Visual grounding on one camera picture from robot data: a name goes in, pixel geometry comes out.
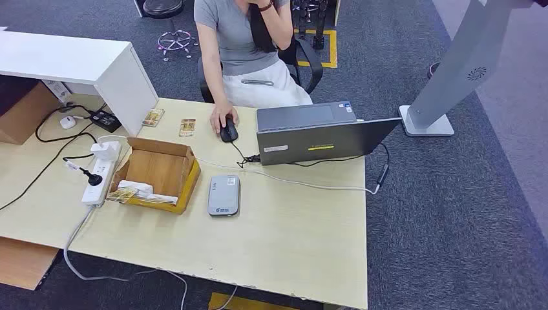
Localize grey kiosk stand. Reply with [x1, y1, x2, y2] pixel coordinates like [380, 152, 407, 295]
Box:
[398, 0, 548, 138]

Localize black computer mouse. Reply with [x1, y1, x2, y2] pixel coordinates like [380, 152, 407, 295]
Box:
[219, 114, 239, 143]

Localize black mouse cable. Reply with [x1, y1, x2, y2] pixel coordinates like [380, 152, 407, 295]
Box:
[230, 141, 261, 169]

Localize black laptop cable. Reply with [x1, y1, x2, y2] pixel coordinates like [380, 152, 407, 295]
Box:
[286, 143, 390, 187]

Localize black power cable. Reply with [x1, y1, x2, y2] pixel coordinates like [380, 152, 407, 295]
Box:
[0, 102, 108, 212]

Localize black power plug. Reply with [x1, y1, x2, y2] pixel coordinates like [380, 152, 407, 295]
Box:
[79, 167, 103, 187]

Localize black office chair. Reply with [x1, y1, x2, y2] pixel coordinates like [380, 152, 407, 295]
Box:
[197, 36, 324, 105]

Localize wooden cabinet panel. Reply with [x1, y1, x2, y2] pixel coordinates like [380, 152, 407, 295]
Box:
[0, 236, 59, 291]

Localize black power brick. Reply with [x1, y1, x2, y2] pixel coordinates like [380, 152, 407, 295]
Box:
[87, 109, 122, 134]

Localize person's right hand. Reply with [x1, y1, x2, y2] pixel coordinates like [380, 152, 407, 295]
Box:
[209, 101, 240, 135]

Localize person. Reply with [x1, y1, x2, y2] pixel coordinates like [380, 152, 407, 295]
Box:
[193, 0, 313, 137]

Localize open cardboard box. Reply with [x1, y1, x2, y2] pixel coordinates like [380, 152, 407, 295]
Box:
[105, 136, 202, 215]

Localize white power strip cable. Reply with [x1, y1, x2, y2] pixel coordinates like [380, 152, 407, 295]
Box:
[63, 206, 189, 310]

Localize white desk shelf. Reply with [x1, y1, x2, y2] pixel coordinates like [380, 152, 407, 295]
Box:
[0, 30, 160, 138]

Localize thin white cable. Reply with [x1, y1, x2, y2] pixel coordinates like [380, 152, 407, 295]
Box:
[214, 285, 238, 310]

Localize grey laptop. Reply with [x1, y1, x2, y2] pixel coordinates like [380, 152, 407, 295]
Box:
[256, 101, 403, 167]

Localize yellow floor tape square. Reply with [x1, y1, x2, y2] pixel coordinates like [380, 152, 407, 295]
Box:
[293, 28, 338, 69]

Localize white labelled small box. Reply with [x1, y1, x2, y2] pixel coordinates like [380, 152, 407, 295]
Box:
[41, 79, 73, 105]

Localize black stool chrome base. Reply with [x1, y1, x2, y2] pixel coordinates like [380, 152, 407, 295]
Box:
[142, 0, 200, 62]

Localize white charger adapter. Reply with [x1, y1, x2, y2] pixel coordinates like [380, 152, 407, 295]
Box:
[90, 140, 122, 162]

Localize black stand legs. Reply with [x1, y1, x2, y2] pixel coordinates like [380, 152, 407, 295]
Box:
[292, 0, 330, 50]

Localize large brown cardboard box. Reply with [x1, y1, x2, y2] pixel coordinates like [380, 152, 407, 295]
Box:
[0, 81, 61, 146]

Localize grey card reader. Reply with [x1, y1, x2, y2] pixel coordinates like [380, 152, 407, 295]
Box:
[207, 174, 240, 218]

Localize white power strip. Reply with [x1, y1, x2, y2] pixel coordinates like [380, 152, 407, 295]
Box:
[81, 157, 116, 207]

